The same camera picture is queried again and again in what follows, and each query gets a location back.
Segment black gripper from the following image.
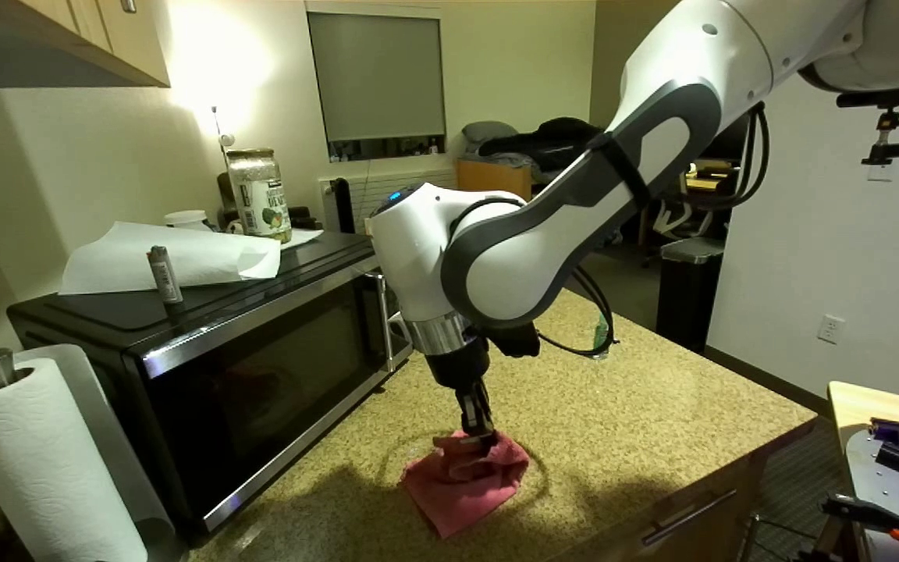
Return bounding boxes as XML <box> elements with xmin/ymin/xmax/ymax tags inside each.
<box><xmin>424</xmin><ymin>341</ymin><xmax>495</xmax><ymax>438</ymax></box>

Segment pink towel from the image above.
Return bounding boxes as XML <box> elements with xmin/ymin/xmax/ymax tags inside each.
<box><xmin>399</xmin><ymin>430</ymin><xmax>532</xmax><ymax>540</ymax></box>

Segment white paper towel roll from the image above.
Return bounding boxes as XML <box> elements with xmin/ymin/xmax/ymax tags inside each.
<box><xmin>0</xmin><ymin>354</ymin><xmax>149</xmax><ymax>562</ymax></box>

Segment green hand sanitizer bottle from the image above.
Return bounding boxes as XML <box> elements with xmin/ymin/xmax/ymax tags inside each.
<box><xmin>591</xmin><ymin>316</ymin><xmax>619</xmax><ymax>357</ymax></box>

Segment black microwave oven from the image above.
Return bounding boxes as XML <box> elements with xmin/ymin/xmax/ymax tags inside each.
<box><xmin>7</xmin><ymin>228</ymin><xmax>415</xmax><ymax>544</ymax></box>

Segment wooden drawer unit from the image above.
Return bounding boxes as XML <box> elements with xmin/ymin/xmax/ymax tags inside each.
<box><xmin>455</xmin><ymin>155</ymin><xmax>538</xmax><ymax>201</ymax></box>

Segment black bin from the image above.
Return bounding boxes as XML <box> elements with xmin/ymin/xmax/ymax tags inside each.
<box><xmin>655</xmin><ymin>237</ymin><xmax>728</xmax><ymax>354</ymax></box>

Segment black water bottle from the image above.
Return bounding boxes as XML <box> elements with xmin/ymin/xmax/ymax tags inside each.
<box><xmin>328</xmin><ymin>177</ymin><xmax>358</xmax><ymax>237</ymax></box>

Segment white baseboard heater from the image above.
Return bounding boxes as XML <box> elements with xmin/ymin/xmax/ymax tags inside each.
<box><xmin>316</xmin><ymin>167</ymin><xmax>462</xmax><ymax>228</ymax></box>

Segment wooden base cabinet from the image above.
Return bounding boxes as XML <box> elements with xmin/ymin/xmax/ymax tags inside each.
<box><xmin>555</xmin><ymin>415</ymin><xmax>821</xmax><ymax>562</ymax></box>

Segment gray office chair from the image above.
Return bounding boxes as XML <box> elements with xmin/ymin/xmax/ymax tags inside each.
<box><xmin>655</xmin><ymin>197</ymin><xmax>728</xmax><ymax>263</ymax></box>

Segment gray bag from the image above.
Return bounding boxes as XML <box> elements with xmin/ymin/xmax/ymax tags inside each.
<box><xmin>458</xmin><ymin>119</ymin><xmax>520</xmax><ymax>161</ymax></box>

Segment black bag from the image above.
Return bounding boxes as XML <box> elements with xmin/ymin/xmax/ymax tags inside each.
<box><xmin>489</xmin><ymin>117</ymin><xmax>608</xmax><ymax>175</ymax></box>

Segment wooden desk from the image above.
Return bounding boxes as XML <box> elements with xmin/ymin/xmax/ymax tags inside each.
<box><xmin>679</xmin><ymin>153</ymin><xmax>740</xmax><ymax>197</ymax></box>

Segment gray cylindrical tube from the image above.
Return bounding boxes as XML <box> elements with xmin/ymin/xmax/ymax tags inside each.
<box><xmin>146</xmin><ymin>245</ymin><xmax>187</xmax><ymax>310</ymax></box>

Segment white bowl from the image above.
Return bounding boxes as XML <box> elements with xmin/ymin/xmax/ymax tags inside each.
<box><xmin>163</xmin><ymin>208</ymin><xmax>213</xmax><ymax>230</ymax></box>

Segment window with gray blind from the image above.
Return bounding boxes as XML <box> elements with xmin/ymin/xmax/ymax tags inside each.
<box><xmin>307</xmin><ymin>11</ymin><xmax>450</xmax><ymax>167</ymax></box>

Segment brown wooden door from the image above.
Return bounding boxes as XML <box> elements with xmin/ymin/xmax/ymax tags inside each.
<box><xmin>591</xmin><ymin>0</ymin><xmax>679</xmax><ymax>127</ymax></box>

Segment white paper sheet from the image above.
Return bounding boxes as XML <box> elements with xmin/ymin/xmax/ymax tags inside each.
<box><xmin>56</xmin><ymin>220</ymin><xmax>324</xmax><ymax>297</ymax></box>

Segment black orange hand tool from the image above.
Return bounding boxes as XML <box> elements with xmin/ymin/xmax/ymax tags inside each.
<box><xmin>821</xmin><ymin>495</ymin><xmax>899</xmax><ymax>553</ymax></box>

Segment wooden upper cabinets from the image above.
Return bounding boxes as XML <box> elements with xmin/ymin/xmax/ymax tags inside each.
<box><xmin>0</xmin><ymin>0</ymin><xmax>175</xmax><ymax>91</ymax></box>

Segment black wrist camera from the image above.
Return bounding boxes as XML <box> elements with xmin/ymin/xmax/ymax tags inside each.
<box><xmin>489</xmin><ymin>322</ymin><xmax>545</xmax><ymax>362</ymax></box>

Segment metal drawer handle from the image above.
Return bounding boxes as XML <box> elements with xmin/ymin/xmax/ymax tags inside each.
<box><xmin>635</xmin><ymin>483</ymin><xmax>746</xmax><ymax>553</ymax></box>

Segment white wall outlet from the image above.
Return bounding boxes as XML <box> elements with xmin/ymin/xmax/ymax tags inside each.
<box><xmin>816</xmin><ymin>310</ymin><xmax>849</xmax><ymax>351</ymax></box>

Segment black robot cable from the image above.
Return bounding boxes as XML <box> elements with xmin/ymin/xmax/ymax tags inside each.
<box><xmin>527</xmin><ymin>100</ymin><xmax>776</xmax><ymax>362</ymax></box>

